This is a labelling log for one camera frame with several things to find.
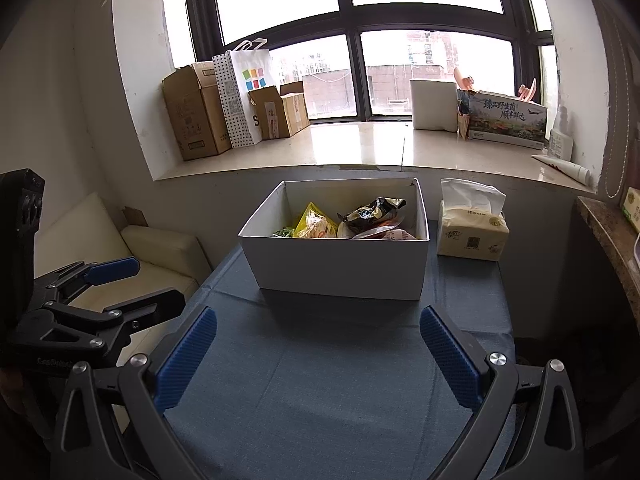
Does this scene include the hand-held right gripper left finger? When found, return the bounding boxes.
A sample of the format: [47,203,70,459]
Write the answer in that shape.
[50,306,218,480]

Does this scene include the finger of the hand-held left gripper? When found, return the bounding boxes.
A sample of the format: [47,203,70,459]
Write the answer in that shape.
[32,256,140,307]
[17,287,187,361]

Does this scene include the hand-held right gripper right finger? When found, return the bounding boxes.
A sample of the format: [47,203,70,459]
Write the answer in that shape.
[419,305,586,480]

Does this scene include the white cardboard box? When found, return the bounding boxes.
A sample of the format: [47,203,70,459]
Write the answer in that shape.
[237,177,430,301]

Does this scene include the black crinkled snack packet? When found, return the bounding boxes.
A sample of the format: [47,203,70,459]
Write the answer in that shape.
[337,197,407,226]

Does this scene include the yellow clear snack bag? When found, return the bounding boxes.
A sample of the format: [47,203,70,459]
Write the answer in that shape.
[294,202,340,239]

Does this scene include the cream sofa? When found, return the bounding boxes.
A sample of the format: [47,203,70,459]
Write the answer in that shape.
[32,192,212,311]

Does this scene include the yellow tissue pack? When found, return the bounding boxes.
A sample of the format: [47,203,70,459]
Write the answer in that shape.
[436,178,511,262]

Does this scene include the blue tablecloth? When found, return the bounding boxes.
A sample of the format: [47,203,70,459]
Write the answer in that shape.
[115,220,516,480]

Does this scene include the tall brown cardboard box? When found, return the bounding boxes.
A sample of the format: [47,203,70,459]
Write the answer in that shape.
[162,61,232,162]

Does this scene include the polka dot paper bag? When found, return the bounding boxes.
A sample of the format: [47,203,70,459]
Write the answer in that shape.
[212,52,263,149]

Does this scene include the brown stone counter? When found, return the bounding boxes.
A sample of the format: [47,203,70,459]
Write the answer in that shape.
[575,195,640,321]

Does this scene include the white tube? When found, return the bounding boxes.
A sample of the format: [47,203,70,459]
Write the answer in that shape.
[531,153,592,186]

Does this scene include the small open cardboard box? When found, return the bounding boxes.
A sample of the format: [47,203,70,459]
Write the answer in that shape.
[248,80,311,140]

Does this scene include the green label box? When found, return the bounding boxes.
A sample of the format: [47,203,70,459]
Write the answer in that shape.
[617,187,640,233]

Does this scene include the marble window sill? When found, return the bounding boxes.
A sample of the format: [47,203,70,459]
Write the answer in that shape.
[152,120,598,193]

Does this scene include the printed landscape gift box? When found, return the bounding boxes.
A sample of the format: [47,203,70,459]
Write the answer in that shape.
[465,91,548,149]

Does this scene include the white bag coloured squares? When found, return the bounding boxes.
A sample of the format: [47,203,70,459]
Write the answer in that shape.
[227,39,278,143]

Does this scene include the white foam box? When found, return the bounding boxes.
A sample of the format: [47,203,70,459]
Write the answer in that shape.
[410,78,460,132]

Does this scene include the dark curtain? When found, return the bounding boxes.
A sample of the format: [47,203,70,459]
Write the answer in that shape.
[590,0,640,201]

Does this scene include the black window frame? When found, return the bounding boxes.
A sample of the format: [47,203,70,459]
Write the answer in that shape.
[182,0,556,123]

